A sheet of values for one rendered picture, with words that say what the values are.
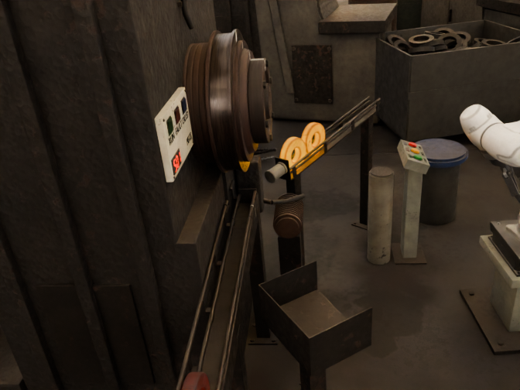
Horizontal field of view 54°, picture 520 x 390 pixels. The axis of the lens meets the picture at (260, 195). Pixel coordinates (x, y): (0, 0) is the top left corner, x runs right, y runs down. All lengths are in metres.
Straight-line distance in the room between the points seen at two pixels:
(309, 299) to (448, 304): 1.10
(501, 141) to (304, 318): 0.81
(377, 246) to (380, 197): 0.29
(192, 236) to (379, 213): 1.33
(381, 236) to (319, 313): 1.17
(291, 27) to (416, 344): 2.89
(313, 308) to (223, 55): 0.81
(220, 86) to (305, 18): 2.90
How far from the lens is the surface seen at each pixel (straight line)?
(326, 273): 2.73
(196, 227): 1.53
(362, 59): 4.38
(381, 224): 2.66
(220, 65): 1.58
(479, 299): 2.63
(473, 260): 2.92
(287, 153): 2.27
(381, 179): 2.53
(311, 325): 1.56
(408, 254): 2.84
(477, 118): 1.85
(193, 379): 1.22
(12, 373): 2.22
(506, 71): 4.14
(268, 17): 4.50
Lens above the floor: 1.66
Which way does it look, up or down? 28 degrees down
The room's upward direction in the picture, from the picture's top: 5 degrees counter-clockwise
